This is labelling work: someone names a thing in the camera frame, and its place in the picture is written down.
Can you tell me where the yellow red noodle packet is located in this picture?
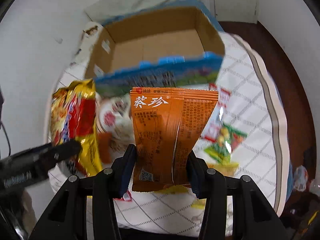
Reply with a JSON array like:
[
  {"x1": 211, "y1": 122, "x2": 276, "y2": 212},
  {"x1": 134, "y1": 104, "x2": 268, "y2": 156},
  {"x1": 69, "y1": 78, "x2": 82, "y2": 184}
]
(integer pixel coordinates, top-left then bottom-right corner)
[{"x1": 50, "y1": 79, "x2": 103, "y2": 177}]

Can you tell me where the orange sunflower seed packet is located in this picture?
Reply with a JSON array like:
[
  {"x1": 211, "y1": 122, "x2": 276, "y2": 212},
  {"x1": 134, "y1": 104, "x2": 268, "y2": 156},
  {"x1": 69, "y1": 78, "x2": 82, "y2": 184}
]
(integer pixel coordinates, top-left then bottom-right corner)
[{"x1": 130, "y1": 87, "x2": 219, "y2": 192}]

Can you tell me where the green red snack packet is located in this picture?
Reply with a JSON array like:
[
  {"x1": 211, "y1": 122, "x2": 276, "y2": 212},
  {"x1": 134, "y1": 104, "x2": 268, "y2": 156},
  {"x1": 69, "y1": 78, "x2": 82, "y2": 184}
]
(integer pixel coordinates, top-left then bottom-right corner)
[{"x1": 201, "y1": 83, "x2": 247, "y2": 165}]

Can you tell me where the white red snack packet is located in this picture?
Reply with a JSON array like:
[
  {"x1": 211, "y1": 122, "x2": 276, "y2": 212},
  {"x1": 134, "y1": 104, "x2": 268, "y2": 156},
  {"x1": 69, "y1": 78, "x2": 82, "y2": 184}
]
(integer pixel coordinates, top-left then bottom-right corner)
[{"x1": 97, "y1": 93, "x2": 135, "y2": 154}]

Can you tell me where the white patterned quilt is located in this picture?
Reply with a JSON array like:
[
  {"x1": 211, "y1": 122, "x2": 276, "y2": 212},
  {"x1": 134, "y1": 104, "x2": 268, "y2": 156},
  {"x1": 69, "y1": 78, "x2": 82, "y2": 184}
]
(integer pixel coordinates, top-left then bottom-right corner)
[{"x1": 54, "y1": 31, "x2": 292, "y2": 237}]

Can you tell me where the bear print long pillow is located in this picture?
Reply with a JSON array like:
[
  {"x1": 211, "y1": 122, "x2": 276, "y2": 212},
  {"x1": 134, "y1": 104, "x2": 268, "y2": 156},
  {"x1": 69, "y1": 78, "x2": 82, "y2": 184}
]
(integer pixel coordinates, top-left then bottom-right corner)
[{"x1": 70, "y1": 21, "x2": 103, "y2": 66}]

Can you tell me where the open cardboard box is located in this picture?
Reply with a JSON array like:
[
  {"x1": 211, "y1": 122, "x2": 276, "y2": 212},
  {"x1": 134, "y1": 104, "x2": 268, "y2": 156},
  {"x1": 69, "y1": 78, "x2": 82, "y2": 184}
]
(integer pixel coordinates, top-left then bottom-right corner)
[{"x1": 85, "y1": 0, "x2": 225, "y2": 97}]

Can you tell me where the white door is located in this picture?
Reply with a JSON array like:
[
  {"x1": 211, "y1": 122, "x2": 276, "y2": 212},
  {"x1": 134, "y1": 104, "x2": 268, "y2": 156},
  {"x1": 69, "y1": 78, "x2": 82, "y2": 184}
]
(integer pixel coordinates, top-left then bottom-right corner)
[{"x1": 207, "y1": 0, "x2": 262, "y2": 25}]

